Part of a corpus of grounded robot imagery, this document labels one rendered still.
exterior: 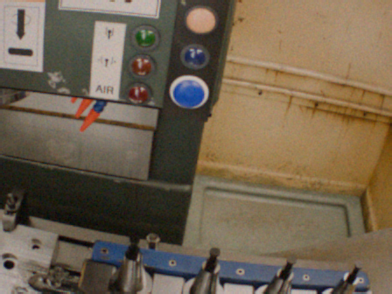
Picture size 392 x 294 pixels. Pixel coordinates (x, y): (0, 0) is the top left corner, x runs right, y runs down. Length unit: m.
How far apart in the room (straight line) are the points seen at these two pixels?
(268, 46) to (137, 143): 0.52
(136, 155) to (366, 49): 0.78
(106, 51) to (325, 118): 1.36
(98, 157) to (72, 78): 0.91
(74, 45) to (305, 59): 1.23
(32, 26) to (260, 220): 1.46
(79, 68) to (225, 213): 1.39
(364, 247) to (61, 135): 0.92
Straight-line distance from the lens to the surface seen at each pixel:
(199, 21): 0.49
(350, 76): 1.75
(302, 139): 1.87
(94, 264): 0.86
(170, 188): 1.51
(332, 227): 1.96
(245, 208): 1.92
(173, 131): 1.41
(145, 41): 0.51
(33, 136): 1.48
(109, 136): 1.41
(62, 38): 0.54
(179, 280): 0.86
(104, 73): 0.54
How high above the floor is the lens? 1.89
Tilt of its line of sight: 38 degrees down
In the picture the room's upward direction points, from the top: 10 degrees clockwise
